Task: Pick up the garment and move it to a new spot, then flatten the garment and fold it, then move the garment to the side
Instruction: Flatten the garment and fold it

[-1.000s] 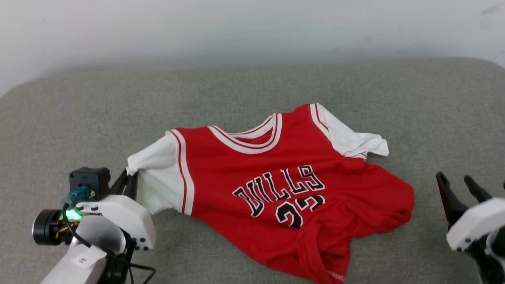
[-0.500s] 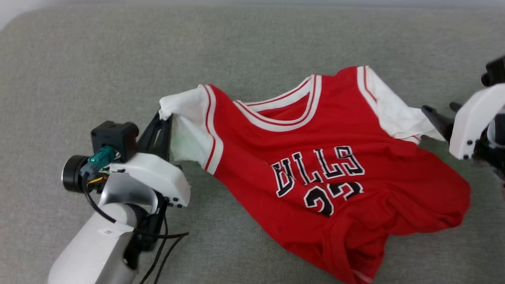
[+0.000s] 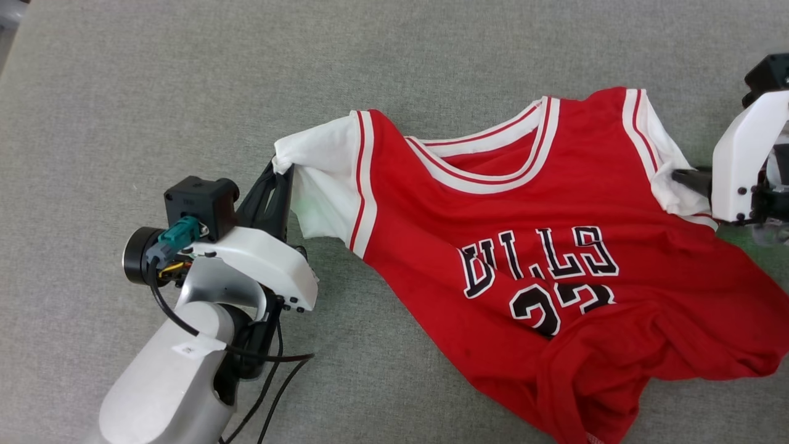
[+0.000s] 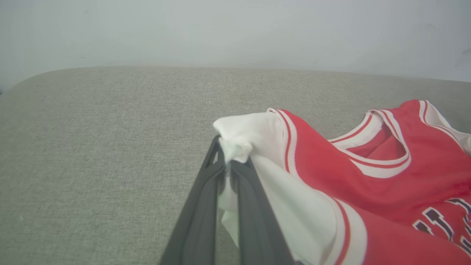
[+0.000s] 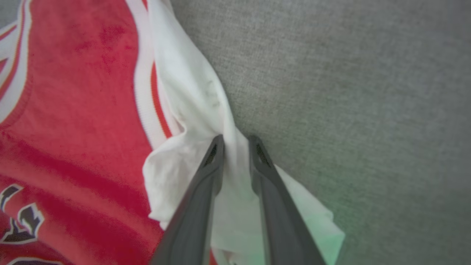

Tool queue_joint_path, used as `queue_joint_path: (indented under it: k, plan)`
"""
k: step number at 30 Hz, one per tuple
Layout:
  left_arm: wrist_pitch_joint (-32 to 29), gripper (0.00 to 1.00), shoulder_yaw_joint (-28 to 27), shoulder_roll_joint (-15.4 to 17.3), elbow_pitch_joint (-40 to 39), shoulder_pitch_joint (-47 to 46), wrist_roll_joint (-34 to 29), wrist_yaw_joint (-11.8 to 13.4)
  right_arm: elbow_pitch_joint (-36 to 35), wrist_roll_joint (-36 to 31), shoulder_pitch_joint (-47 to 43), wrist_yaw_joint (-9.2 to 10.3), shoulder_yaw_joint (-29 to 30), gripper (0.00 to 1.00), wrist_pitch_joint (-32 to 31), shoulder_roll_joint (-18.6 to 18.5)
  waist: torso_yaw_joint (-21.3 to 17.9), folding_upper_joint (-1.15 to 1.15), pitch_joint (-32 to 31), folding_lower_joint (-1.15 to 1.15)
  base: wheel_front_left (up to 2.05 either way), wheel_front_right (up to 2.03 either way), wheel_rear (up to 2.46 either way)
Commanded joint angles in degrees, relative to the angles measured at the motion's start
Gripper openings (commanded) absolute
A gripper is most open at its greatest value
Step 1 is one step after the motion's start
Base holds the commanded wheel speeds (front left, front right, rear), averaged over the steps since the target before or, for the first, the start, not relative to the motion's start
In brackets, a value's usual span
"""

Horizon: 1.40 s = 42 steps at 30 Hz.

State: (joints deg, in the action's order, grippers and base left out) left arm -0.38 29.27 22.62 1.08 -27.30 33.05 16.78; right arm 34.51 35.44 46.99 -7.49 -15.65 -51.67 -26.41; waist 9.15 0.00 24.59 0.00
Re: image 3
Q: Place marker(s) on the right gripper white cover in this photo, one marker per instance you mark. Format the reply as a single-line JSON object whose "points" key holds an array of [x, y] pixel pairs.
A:
{"points": [[743, 160]]}

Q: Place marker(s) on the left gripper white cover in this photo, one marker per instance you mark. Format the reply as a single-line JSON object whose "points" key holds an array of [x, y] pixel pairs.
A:
{"points": [[265, 262]]}

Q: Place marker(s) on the red white basketball jersey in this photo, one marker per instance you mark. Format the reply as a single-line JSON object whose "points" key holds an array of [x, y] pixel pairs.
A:
{"points": [[555, 246]]}

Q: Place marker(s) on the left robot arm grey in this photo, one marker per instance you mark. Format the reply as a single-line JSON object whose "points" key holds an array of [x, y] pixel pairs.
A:
{"points": [[172, 370]]}

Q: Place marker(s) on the grey fabric sofa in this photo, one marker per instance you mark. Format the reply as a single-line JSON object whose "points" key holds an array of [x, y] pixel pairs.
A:
{"points": [[394, 49]]}

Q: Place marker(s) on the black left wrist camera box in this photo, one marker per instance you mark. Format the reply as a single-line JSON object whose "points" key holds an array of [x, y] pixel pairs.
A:
{"points": [[200, 200]]}

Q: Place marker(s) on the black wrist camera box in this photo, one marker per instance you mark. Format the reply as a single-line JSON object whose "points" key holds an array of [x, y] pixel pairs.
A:
{"points": [[200, 200], [769, 74]]}

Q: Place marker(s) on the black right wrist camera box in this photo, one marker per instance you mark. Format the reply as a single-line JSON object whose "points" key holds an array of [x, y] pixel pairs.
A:
{"points": [[769, 74]]}

